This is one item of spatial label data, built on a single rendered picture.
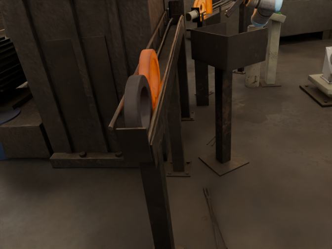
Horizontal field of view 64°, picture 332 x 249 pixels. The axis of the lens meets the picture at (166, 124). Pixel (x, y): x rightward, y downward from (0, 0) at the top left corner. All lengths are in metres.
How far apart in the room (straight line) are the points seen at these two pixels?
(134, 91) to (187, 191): 0.83
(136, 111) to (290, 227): 0.87
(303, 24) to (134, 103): 3.54
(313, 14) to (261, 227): 3.24
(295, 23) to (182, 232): 3.26
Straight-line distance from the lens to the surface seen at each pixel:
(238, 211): 1.28
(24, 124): 1.82
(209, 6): 1.48
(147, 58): 0.80
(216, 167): 1.49
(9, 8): 1.52
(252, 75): 2.46
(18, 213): 1.56
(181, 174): 1.45
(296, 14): 3.94
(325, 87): 2.28
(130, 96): 0.63
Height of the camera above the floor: 0.94
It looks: 29 degrees down
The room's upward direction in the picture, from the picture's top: 7 degrees counter-clockwise
